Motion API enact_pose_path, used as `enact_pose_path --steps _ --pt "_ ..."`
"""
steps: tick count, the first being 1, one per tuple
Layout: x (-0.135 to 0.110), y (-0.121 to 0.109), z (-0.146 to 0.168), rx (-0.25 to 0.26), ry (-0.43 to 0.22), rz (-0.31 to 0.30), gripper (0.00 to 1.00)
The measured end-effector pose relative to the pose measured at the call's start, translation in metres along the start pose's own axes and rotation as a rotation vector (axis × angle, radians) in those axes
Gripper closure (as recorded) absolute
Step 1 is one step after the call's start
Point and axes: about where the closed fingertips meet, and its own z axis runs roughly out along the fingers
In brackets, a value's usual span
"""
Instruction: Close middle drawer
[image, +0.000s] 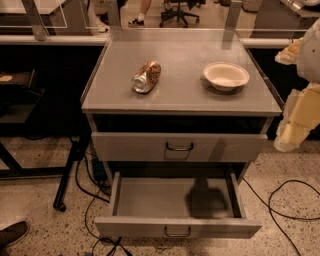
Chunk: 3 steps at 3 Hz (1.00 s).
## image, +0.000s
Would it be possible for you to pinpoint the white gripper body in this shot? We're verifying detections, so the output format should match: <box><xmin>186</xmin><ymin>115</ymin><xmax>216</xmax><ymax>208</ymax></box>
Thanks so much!
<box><xmin>289</xmin><ymin>83</ymin><xmax>320</xmax><ymax>129</ymax></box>

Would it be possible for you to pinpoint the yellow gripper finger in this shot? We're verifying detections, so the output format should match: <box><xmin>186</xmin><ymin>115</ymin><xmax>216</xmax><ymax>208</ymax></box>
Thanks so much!
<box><xmin>275</xmin><ymin>38</ymin><xmax>302</xmax><ymax>65</ymax></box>
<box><xmin>274</xmin><ymin>122</ymin><xmax>310</xmax><ymax>152</ymax></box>

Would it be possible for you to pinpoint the grey drawer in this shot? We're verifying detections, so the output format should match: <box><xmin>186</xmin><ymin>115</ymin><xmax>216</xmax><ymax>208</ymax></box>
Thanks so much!
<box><xmin>95</xmin><ymin>172</ymin><xmax>262</xmax><ymax>239</ymax></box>
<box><xmin>92</xmin><ymin>132</ymin><xmax>267</xmax><ymax>162</ymax></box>

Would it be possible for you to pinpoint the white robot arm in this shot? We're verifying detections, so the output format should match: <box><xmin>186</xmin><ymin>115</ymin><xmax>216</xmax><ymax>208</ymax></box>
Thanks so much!
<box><xmin>274</xmin><ymin>19</ymin><xmax>320</xmax><ymax>152</ymax></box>

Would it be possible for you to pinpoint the grey drawer cabinet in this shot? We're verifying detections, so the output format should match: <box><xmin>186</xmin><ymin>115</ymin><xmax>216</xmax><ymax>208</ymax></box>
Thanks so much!
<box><xmin>80</xmin><ymin>28</ymin><xmax>285</xmax><ymax>174</ymax></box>

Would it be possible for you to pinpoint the grey top drawer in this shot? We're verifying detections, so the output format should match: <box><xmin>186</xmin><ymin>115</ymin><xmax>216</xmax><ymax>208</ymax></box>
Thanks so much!
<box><xmin>92</xmin><ymin>132</ymin><xmax>267</xmax><ymax>162</ymax></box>

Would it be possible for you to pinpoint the white paper bowl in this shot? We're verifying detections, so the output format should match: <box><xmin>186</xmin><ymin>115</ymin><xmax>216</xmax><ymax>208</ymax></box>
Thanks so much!
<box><xmin>203</xmin><ymin>62</ymin><xmax>250</xmax><ymax>91</ymax></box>

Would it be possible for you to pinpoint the black office chair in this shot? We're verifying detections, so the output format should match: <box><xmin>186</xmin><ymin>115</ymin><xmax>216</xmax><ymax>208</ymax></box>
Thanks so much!
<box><xmin>159</xmin><ymin>0</ymin><xmax>200</xmax><ymax>28</ymax></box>

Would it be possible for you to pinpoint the crushed gold soda can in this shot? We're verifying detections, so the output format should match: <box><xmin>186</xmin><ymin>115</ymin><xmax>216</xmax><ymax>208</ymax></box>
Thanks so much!
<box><xmin>131</xmin><ymin>61</ymin><xmax>161</xmax><ymax>94</ymax></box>

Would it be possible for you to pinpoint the person leg with sneaker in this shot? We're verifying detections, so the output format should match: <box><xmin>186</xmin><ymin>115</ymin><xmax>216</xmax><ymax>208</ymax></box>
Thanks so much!
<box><xmin>128</xmin><ymin>0</ymin><xmax>152</xmax><ymax>28</ymax></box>

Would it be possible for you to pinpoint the dark shoe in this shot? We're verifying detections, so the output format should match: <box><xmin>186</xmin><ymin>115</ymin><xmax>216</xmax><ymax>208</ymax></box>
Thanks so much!
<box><xmin>0</xmin><ymin>221</ymin><xmax>29</xmax><ymax>249</ymax></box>

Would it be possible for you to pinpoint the black cable right floor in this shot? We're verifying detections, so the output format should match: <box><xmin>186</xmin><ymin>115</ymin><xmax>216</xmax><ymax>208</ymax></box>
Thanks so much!
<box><xmin>242</xmin><ymin>177</ymin><xmax>320</xmax><ymax>256</ymax></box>

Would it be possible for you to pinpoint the black cable floor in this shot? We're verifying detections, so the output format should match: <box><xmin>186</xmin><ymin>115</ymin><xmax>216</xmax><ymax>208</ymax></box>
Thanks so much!
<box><xmin>73</xmin><ymin>151</ymin><xmax>134</xmax><ymax>256</ymax></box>
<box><xmin>242</xmin><ymin>177</ymin><xmax>320</xmax><ymax>256</ymax></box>

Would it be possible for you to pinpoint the black cable left floor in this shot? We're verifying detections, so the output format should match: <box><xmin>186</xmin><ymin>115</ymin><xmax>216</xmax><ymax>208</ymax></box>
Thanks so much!
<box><xmin>73</xmin><ymin>151</ymin><xmax>134</xmax><ymax>256</ymax></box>

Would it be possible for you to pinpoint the black side table frame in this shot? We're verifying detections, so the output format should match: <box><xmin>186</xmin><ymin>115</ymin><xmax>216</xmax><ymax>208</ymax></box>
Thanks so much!
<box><xmin>0</xmin><ymin>69</ymin><xmax>91</xmax><ymax>213</ymax></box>

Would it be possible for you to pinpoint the white horizontal rail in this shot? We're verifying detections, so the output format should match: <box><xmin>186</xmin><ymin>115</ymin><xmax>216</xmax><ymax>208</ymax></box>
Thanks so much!
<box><xmin>0</xmin><ymin>34</ymin><xmax>109</xmax><ymax>46</ymax></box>

